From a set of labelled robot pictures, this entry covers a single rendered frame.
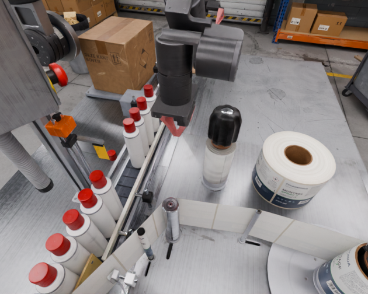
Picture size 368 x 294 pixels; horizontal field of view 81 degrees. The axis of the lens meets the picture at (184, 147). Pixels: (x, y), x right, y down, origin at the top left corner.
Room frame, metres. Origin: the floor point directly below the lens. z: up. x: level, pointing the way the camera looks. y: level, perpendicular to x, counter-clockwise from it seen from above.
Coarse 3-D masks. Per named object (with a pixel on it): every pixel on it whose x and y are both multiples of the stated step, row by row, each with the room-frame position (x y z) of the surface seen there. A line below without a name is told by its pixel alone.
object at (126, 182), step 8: (160, 120) 0.72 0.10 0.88; (160, 136) 0.62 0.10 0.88; (128, 168) 0.46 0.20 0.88; (120, 176) 0.43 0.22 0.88; (128, 176) 0.43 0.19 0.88; (136, 176) 0.43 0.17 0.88; (144, 176) 0.43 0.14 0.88; (120, 184) 0.39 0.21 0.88; (128, 184) 0.39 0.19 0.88; (120, 192) 0.36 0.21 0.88; (128, 192) 0.36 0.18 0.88; (120, 200) 0.34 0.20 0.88; (128, 216) 0.28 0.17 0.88
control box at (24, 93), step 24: (0, 0) 0.28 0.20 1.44; (0, 24) 0.27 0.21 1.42; (0, 48) 0.26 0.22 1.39; (24, 48) 0.28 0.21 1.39; (0, 72) 0.25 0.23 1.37; (24, 72) 0.27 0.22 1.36; (0, 96) 0.24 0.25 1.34; (24, 96) 0.26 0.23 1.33; (48, 96) 0.28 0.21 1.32; (0, 120) 0.23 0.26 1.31; (24, 120) 0.25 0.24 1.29
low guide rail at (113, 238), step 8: (160, 128) 0.63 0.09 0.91; (152, 144) 0.55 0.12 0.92; (152, 152) 0.52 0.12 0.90; (144, 168) 0.44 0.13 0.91; (136, 184) 0.37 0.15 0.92; (128, 200) 0.32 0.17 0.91; (128, 208) 0.29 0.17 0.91; (120, 216) 0.27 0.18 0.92; (120, 224) 0.24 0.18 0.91; (112, 240) 0.20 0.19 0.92; (112, 248) 0.18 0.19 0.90; (104, 256) 0.16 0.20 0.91
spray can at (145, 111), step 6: (138, 102) 0.58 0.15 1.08; (144, 102) 0.58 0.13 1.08; (144, 108) 0.58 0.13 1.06; (150, 108) 0.60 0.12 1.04; (144, 114) 0.57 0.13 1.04; (150, 114) 0.59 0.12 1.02; (144, 120) 0.57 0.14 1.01; (150, 120) 0.58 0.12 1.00; (150, 126) 0.58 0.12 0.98; (150, 132) 0.58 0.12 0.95; (150, 138) 0.57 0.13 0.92; (150, 144) 0.57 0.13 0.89
